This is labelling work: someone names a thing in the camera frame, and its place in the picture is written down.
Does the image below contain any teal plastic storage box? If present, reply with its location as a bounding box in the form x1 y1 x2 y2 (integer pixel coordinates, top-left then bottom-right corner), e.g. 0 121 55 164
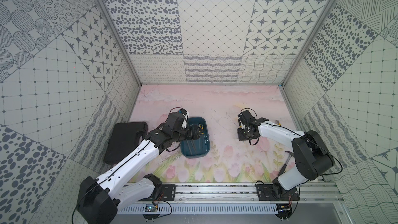
180 117 210 159

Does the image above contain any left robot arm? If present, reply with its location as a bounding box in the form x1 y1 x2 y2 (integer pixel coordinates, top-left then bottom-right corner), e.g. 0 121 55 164
74 108 204 224

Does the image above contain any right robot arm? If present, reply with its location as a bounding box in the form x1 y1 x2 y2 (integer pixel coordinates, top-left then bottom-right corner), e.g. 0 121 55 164
237 108 335 192

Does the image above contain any black tool case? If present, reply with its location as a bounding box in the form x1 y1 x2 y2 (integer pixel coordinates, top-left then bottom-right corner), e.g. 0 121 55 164
104 122 148 165

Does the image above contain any green circuit board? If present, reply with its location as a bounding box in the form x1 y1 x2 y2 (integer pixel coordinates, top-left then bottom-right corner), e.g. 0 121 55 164
145 204 158 213

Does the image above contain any right controller board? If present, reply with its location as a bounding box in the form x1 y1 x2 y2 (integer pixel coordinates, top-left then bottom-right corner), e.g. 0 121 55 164
276 204 292 220

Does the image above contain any hammer with black handle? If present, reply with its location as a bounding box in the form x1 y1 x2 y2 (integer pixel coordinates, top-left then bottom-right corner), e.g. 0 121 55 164
278 151 294 176

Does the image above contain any aluminium rail frame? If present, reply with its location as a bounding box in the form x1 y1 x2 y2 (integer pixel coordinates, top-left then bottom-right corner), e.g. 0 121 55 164
167 182 344 204

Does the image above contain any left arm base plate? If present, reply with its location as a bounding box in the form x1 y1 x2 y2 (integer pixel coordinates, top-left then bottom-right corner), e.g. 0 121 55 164
143 184 176 202

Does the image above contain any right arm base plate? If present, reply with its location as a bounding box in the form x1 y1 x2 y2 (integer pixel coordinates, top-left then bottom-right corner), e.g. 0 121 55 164
255 184 300 201

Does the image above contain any white slotted cable duct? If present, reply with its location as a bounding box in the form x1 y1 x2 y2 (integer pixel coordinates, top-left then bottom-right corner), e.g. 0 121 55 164
119 203 277 215

